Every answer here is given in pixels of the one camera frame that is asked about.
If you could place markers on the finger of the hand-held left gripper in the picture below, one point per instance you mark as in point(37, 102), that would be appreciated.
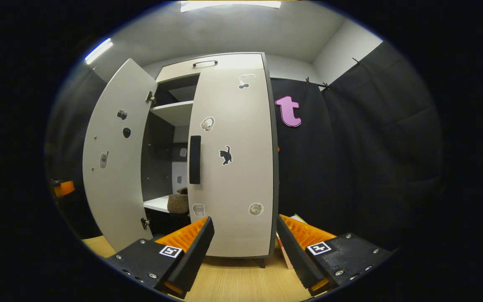
point(63, 188)

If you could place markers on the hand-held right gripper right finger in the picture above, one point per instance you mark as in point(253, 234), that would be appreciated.
point(296, 256)

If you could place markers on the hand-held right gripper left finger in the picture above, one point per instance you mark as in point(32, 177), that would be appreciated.
point(191, 260)

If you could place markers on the white cabinet door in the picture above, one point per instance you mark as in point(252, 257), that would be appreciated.
point(115, 201)
point(241, 184)

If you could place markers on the brown fuzzy shoe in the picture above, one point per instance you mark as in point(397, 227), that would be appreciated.
point(177, 203)

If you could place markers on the white shoe cabinet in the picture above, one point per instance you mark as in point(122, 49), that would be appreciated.
point(237, 61)

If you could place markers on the white cabinet shelf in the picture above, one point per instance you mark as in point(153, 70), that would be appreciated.
point(174, 112)
point(157, 204)

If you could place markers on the black backdrop cloth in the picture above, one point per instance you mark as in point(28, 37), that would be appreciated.
point(304, 176)
point(67, 138)
point(384, 147)

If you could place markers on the ceiling light panel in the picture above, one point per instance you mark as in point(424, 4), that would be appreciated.
point(231, 5)
point(98, 50)

